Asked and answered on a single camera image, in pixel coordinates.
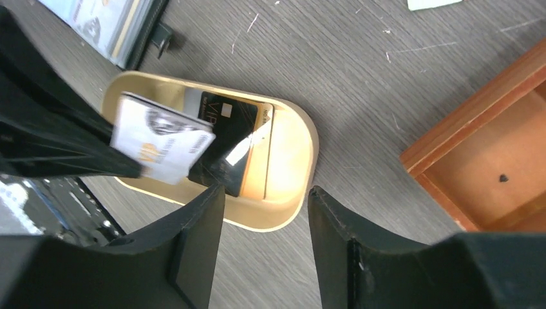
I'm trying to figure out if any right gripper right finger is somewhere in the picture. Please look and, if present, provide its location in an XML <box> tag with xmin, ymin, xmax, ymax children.
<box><xmin>308</xmin><ymin>186</ymin><xmax>545</xmax><ymax>308</ymax></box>

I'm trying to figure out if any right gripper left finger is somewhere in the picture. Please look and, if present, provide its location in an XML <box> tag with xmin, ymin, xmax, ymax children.
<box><xmin>1</xmin><ymin>185</ymin><xmax>225</xmax><ymax>308</ymax></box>

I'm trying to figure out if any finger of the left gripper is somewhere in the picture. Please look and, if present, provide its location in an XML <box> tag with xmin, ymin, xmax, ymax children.
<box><xmin>1</xmin><ymin>6</ymin><xmax>143</xmax><ymax>178</ymax></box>

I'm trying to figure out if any black card holder wallet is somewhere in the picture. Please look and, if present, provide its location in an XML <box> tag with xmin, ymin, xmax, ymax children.
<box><xmin>40</xmin><ymin>0</ymin><xmax>174</xmax><ymax>70</ymax></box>

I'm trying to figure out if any white VIP card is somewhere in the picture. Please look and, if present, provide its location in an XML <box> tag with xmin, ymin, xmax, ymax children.
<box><xmin>110</xmin><ymin>92</ymin><xmax>216</xmax><ymax>185</ymax></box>

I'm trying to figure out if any beige oval tray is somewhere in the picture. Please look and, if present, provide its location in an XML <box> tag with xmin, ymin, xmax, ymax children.
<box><xmin>100</xmin><ymin>71</ymin><xmax>319</xmax><ymax>232</ymax></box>

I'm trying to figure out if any black gold VIP card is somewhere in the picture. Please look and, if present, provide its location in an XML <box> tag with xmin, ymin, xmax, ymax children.
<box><xmin>188</xmin><ymin>92</ymin><xmax>259</xmax><ymax>197</ymax></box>

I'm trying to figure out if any silver VIP card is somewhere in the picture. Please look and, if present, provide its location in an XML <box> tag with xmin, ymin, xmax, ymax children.
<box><xmin>182</xmin><ymin>88</ymin><xmax>211</xmax><ymax>122</ymax></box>

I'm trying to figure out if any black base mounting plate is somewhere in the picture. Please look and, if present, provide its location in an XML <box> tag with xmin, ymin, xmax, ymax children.
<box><xmin>1</xmin><ymin>174</ymin><xmax>126</xmax><ymax>247</ymax></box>

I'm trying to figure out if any orange compartment tray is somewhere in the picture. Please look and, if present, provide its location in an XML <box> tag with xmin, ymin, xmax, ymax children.
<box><xmin>400</xmin><ymin>41</ymin><xmax>545</xmax><ymax>232</ymax></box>

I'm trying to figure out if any green cartoon print cloth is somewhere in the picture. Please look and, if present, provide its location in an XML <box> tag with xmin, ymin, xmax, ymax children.
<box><xmin>407</xmin><ymin>0</ymin><xmax>462</xmax><ymax>11</ymax></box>

